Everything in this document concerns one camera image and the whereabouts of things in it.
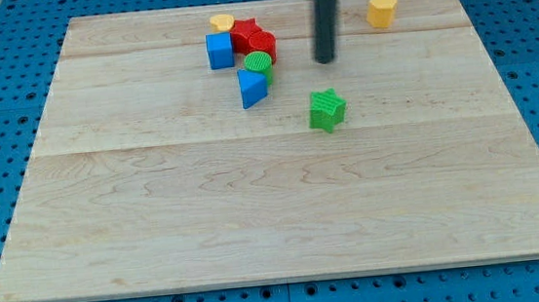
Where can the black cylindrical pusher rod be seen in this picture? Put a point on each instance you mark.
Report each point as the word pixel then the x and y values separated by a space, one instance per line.
pixel 325 18

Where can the blue triangle block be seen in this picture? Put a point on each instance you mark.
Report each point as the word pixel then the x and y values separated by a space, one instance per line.
pixel 253 87

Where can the red cylinder block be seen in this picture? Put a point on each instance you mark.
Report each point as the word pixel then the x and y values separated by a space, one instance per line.
pixel 265 42

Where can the wooden board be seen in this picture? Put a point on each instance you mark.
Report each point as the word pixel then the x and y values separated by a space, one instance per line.
pixel 148 177

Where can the red star block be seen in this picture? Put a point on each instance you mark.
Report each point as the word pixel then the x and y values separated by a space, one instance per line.
pixel 241 32

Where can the yellow heart block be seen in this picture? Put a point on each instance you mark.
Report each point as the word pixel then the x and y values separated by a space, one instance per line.
pixel 221 23

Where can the green cylinder block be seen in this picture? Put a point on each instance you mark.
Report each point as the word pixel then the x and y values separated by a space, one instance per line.
pixel 261 63

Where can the yellow hexagon block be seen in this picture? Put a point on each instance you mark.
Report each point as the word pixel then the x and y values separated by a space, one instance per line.
pixel 381 13

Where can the green star block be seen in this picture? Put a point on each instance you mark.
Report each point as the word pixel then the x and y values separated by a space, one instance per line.
pixel 327 109

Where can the blue cube block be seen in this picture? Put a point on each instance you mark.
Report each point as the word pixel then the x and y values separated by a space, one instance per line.
pixel 220 50

